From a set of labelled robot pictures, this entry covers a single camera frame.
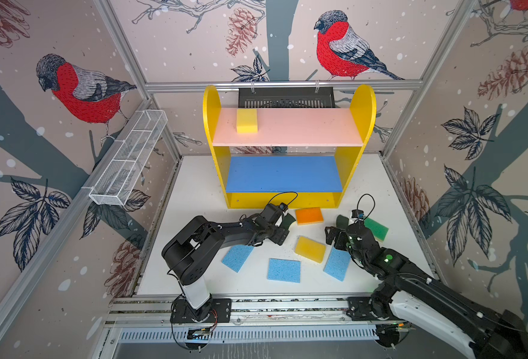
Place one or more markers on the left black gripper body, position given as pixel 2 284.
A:
pixel 277 235

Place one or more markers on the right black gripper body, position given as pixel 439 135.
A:
pixel 356 256

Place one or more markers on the dark green wavy sponge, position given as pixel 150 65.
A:
pixel 342 222
pixel 287 221

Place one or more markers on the plain yellow sponge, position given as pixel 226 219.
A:
pixel 246 121

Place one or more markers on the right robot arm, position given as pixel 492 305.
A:
pixel 474 330

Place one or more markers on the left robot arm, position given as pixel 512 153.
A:
pixel 189 254

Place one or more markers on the yellow shelf unit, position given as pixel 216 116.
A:
pixel 321 180

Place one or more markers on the bright green flat sponge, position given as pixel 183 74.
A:
pixel 378 230

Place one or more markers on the right blue sponge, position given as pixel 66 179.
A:
pixel 337 264

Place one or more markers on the blue sponge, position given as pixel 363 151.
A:
pixel 236 257
pixel 337 264
pixel 284 270

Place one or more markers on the yellow orange-tinted sponge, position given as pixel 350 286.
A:
pixel 310 249

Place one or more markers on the orange sponge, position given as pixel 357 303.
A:
pixel 307 216

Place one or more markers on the left blue sponge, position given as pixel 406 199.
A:
pixel 236 257

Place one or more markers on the middle blue sponge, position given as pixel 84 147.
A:
pixel 284 270

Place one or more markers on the black perforated metal tray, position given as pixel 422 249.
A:
pixel 286 98

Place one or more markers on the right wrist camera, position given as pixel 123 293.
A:
pixel 358 215

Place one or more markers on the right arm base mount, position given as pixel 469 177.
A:
pixel 362 309

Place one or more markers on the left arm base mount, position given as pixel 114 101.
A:
pixel 214 311

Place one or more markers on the white wire mesh basket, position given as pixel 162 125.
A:
pixel 123 171

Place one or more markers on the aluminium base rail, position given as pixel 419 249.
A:
pixel 299 309

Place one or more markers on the horizontal aluminium frame bar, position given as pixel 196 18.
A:
pixel 199 87

